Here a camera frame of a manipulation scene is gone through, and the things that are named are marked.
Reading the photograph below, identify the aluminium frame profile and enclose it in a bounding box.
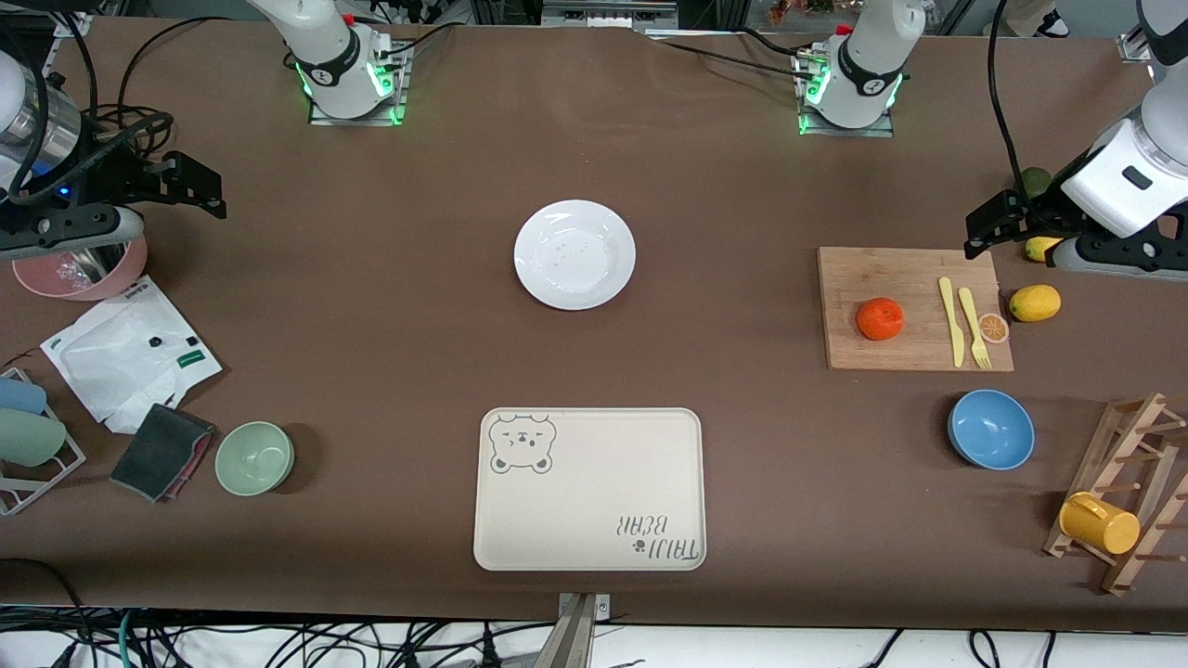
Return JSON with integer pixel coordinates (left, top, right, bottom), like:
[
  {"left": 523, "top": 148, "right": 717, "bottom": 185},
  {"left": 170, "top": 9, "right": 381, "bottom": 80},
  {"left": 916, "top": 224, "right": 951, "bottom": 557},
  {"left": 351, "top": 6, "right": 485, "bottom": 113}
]
[{"left": 540, "top": 0, "right": 680, "bottom": 31}]

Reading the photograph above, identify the yellow mug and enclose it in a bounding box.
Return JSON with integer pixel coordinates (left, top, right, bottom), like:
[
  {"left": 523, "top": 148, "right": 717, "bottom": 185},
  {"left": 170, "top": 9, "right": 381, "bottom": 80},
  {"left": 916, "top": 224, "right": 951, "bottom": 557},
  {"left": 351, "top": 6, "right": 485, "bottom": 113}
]
[{"left": 1058, "top": 492, "right": 1142, "bottom": 556}]

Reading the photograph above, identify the black table cable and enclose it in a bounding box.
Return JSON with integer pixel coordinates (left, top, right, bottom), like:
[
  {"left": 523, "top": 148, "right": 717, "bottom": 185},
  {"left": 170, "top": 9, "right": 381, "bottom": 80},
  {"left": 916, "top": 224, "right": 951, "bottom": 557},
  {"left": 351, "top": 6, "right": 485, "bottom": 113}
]
[{"left": 115, "top": 16, "right": 244, "bottom": 108}]

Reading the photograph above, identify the black floor cable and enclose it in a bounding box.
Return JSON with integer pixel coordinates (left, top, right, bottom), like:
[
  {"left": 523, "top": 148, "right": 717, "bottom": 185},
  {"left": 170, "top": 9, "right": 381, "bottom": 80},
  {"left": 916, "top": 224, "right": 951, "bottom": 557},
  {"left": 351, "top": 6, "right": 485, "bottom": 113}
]
[{"left": 0, "top": 557, "right": 89, "bottom": 668}]

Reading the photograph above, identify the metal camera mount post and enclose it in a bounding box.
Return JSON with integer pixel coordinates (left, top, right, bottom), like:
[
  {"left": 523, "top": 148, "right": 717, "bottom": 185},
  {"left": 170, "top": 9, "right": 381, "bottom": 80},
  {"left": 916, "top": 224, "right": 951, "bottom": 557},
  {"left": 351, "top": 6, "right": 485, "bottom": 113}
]
[{"left": 534, "top": 592, "right": 613, "bottom": 668}]

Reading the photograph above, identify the green bowl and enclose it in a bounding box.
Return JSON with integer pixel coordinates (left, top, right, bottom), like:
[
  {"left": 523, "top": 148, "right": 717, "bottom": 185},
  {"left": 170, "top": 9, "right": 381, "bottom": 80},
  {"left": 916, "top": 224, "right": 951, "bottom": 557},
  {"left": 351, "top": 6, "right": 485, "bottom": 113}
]
[{"left": 214, "top": 421, "right": 296, "bottom": 497}]

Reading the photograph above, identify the white round plate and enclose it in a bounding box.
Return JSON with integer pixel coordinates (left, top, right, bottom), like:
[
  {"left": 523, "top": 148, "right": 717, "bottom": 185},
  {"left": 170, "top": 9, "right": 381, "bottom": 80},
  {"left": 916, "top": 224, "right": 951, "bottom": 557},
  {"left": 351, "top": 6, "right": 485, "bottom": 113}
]
[{"left": 513, "top": 199, "right": 638, "bottom": 312}]

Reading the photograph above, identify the blue bowl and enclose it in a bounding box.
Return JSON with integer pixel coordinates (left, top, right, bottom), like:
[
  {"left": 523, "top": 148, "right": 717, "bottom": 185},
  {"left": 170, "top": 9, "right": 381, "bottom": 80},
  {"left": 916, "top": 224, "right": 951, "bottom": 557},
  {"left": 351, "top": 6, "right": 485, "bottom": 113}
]
[{"left": 947, "top": 389, "right": 1037, "bottom": 471}]

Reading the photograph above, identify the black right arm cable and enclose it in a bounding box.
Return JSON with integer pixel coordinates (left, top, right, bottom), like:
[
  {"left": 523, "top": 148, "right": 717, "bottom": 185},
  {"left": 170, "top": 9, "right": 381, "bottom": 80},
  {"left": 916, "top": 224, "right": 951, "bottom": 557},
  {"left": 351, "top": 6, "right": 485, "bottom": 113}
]
[{"left": 0, "top": 19, "right": 177, "bottom": 207}]

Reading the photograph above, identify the pink bowl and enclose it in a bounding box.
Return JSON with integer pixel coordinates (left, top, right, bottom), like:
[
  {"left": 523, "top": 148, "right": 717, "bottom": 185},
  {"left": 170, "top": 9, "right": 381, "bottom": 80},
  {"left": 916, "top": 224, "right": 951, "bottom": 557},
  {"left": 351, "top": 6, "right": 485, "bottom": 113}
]
[{"left": 11, "top": 237, "right": 149, "bottom": 302}]

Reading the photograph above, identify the yellow plastic knife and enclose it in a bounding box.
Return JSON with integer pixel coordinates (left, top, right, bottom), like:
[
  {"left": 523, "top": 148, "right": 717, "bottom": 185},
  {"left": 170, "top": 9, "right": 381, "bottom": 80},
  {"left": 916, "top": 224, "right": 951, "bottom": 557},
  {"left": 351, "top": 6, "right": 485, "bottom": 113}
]
[{"left": 938, "top": 276, "right": 966, "bottom": 368}]

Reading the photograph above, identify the metal scoop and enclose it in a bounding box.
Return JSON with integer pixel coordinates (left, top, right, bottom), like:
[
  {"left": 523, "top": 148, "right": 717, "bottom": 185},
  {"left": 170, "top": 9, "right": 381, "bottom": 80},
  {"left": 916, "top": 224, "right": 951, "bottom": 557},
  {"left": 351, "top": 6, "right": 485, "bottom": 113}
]
[{"left": 60, "top": 243, "right": 128, "bottom": 281}]

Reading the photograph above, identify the black base power cable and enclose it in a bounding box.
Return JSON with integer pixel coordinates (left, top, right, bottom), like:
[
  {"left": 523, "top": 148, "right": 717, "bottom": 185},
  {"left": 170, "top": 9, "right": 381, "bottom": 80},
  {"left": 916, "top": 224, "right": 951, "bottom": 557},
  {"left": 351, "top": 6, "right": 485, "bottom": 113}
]
[
  {"left": 650, "top": 26, "right": 820, "bottom": 80},
  {"left": 376, "top": 22, "right": 458, "bottom": 62}
]

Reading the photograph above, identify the white plastic bag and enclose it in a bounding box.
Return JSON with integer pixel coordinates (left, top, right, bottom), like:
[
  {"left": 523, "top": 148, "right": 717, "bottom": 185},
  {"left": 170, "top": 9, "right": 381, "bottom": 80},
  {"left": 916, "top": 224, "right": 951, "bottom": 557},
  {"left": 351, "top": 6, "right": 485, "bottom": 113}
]
[{"left": 41, "top": 276, "right": 225, "bottom": 435}]

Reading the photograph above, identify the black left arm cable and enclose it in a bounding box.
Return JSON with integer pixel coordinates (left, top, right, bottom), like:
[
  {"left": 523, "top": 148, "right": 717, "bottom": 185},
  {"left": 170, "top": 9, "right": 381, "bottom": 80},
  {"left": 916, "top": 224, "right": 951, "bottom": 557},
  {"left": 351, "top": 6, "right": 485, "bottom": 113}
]
[{"left": 986, "top": 0, "right": 1039, "bottom": 191}]

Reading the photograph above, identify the cream bear print tray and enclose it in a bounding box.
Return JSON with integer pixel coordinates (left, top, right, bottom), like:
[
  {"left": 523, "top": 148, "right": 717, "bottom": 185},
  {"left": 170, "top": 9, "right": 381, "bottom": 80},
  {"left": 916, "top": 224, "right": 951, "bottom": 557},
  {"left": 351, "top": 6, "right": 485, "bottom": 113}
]
[{"left": 473, "top": 406, "right": 708, "bottom": 572}]

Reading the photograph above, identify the pale green cup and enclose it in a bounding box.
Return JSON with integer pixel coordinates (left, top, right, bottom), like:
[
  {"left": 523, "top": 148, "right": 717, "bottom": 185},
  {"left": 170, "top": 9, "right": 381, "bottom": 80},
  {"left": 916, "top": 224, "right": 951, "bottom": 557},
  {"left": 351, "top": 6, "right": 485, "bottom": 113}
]
[{"left": 0, "top": 408, "right": 69, "bottom": 469}]

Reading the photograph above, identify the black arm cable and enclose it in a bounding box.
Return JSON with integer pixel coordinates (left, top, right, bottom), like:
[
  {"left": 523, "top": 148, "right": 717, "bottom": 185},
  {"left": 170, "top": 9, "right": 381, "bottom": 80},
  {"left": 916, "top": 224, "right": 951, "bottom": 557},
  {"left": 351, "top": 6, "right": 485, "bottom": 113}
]
[
  {"left": 986, "top": 0, "right": 1039, "bottom": 191},
  {"left": 0, "top": 19, "right": 177, "bottom": 207}
]

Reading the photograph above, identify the orange tangerine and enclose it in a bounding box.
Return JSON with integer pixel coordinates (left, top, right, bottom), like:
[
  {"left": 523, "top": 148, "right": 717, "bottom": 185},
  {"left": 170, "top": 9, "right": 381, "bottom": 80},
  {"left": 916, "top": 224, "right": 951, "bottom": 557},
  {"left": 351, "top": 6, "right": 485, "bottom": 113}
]
[{"left": 856, "top": 297, "right": 905, "bottom": 341}]

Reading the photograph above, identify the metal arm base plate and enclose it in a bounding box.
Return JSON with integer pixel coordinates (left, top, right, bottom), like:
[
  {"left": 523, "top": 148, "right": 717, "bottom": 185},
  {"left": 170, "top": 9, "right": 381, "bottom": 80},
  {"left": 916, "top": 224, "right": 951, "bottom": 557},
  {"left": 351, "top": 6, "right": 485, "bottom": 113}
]
[
  {"left": 796, "top": 51, "right": 897, "bottom": 139},
  {"left": 308, "top": 37, "right": 411, "bottom": 127}
]

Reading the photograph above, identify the wooden mug rack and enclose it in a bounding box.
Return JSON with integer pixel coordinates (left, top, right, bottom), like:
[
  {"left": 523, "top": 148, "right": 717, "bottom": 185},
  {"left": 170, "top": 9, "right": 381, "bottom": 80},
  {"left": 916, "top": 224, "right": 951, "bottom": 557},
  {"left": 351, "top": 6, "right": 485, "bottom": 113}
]
[{"left": 1042, "top": 392, "right": 1188, "bottom": 597}]

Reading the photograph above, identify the white wire cup rack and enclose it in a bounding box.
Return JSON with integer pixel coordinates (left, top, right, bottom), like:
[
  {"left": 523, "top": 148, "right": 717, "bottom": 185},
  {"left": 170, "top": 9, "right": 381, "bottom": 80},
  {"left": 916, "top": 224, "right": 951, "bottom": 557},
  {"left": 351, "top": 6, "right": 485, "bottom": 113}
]
[{"left": 0, "top": 367, "right": 87, "bottom": 517}]

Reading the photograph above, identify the yellow plastic fork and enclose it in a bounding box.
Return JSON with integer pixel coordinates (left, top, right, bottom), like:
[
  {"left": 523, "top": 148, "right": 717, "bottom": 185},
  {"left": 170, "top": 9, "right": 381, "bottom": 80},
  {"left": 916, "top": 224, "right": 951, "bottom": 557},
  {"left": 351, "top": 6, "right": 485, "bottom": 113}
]
[{"left": 957, "top": 287, "right": 993, "bottom": 370}]

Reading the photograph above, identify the wooden cutting board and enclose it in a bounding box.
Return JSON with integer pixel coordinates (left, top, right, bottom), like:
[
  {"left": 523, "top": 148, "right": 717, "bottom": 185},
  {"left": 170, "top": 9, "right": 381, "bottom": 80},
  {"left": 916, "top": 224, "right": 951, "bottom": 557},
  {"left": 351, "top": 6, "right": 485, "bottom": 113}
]
[{"left": 817, "top": 246, "right": 1015, "bottom": 373}]

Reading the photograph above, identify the light blue cup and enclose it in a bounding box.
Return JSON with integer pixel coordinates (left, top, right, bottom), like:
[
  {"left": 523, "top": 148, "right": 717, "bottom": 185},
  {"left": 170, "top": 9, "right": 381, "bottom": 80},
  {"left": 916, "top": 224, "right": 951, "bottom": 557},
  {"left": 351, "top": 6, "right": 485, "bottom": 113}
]
[{"left": 0, "top": 376, "right": 48, "bottom": 417}]

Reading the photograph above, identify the dark grey folded cloth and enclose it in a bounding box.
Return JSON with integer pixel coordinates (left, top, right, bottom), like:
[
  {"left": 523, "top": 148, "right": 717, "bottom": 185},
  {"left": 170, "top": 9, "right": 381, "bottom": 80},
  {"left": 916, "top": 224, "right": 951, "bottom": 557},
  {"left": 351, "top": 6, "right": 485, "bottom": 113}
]
[{"left": 110, "top": 403, "right": 217, "bottom": 504}]

